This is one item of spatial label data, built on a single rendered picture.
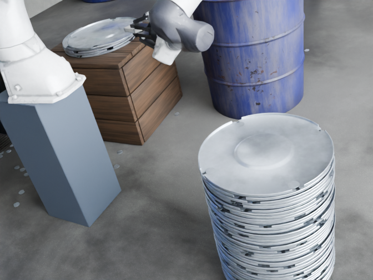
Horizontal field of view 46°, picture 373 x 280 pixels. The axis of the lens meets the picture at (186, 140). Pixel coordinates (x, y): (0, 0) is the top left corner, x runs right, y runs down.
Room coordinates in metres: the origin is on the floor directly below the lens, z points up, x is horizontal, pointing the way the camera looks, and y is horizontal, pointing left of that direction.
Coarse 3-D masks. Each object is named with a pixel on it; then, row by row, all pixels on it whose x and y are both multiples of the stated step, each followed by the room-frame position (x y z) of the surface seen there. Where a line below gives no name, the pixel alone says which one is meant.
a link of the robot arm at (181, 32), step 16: (160, 0) 1.14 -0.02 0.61; (160, 16) 1.10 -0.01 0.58; (176, 16) 1.10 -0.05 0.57; (160, 32) 1.12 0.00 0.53; (176, 32) 1.10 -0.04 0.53; (192, 32) 1.09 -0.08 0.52; (208, 32) 1.10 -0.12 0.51; (176, 48) 1.18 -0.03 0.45; (192, 48) 1.10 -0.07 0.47; (208, 48) 1.11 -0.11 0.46
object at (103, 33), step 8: (96, 24) 1.78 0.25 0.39; (104, 24) 1.76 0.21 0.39; (112, 24) 1.73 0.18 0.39; (120, 24) 1.71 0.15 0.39; (128, 24) 1.69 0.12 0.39; (80, 32) 1.73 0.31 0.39; (88, 32) 1.71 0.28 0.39; (96, 32) 1.67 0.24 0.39; (104, 32) 1.65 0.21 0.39; (112, 32) 1.62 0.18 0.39; (120, 32) 1.62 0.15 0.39; (72, 40) 1.66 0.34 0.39; (80, 40) 1.64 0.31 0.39; (88, 40) 1.62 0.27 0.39; (96, 40) 1.60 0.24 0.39; (104, 40) 1.58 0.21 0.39; (112, 40) 1.56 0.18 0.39; (120, 40) 1.53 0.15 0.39; (80, 48) 1.54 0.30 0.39; (88, 48) 1.52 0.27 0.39
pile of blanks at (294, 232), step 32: (224, 192) 0.66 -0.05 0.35; (320, 192) 0.63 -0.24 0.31; (224, 224) 0.67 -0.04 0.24; (256, 224) 0.63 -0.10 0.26; (288, 224) 0.61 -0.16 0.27; (320, 224) 0.64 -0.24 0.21; (224, 256) 0.70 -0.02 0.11; (256, 256) 0.63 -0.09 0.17; (288, 256) 0.61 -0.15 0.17; (320, 256) 0.63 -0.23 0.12
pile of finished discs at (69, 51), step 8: (88, 24) 1.81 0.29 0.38; (72, 32) 1.77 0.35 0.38; (64, 40) 1.70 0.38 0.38; (128, 40) 1.59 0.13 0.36; (64, 48) 1.64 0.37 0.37; (72, 48) 1.59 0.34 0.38; (96, 48) 1.54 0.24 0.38; (104, 48) 1.54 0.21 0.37; (112, 48) 1.54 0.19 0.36; (72, 56) 1.58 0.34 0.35; (88, 56) 1.54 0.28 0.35
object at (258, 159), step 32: (224, 128) 0.88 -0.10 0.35; (256, 128) 0.84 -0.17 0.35; (288, 128) 0.81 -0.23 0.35; (320, 128) 0.79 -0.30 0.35; (224, 160) 0.75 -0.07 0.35; (256, 160) 0.72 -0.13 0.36; (288, 160) 0.70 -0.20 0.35; (320, 160) 0.68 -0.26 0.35; (256, 192) 0.63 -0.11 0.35; (288, 192) 0.61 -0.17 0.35
